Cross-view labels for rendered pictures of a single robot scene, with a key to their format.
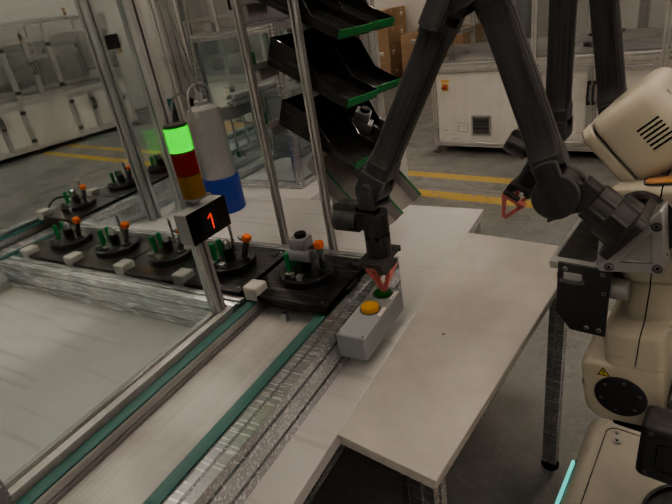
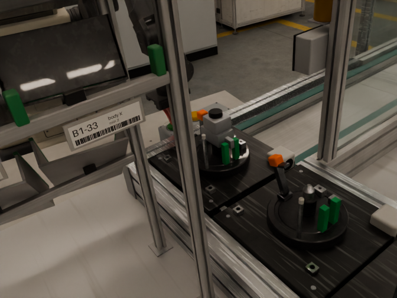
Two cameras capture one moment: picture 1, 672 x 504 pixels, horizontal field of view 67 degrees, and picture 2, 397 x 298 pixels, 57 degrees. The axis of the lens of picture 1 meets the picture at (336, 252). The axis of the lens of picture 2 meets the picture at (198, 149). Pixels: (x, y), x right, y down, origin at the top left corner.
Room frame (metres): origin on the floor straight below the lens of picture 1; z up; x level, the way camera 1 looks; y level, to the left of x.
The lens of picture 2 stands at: (1.79, 0.34, 1.46)
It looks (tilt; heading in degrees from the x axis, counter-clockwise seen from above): 34 degrees down; 206
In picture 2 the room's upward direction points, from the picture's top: 7 degrees counter-clockwise
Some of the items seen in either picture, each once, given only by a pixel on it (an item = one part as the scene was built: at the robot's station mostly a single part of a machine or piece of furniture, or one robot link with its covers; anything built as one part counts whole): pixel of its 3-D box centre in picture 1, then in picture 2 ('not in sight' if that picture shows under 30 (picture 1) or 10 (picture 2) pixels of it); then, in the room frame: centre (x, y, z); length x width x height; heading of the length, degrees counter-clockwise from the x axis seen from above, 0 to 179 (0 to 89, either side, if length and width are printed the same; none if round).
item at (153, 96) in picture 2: (378, 246); (166, 84); (1.02, -0.10, 1.08); 0.10 x 0.07 x 0.07; 147
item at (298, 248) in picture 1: (298, 245); (219, 127); (1.15, 0.09, 1.06); 0.08 x 0.04 x 0.07; 57
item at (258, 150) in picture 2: (308, 279); (219, 162); (1.15, 0.08, 0.96); 0.24 x 0.24 x 0.02; 57
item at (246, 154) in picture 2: (307, 272); (218, 155); (1.15, 0.08, 0.98); 0.14 x 0.14 x 0.02
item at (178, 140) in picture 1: (178, 138); not in sight; (1.05, 0.28, 1.38); 0.05 x 0.05 x 0.05
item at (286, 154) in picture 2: (255, 290); (280, 159); (1.12, 0.22, 0.97); 0.05 x 0.05 x 0.04; 57
